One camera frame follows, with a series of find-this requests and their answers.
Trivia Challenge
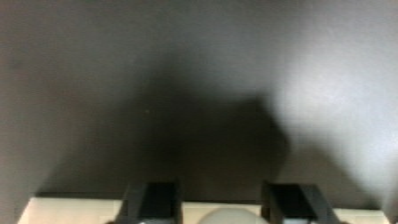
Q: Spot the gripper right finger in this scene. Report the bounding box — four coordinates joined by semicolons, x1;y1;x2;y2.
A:
261;183;341;224

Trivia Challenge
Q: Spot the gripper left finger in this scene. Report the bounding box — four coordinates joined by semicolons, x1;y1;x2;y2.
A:
115;182;183;224

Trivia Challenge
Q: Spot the white cabinet top block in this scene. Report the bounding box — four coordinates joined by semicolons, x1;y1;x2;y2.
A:
18;197;389;224

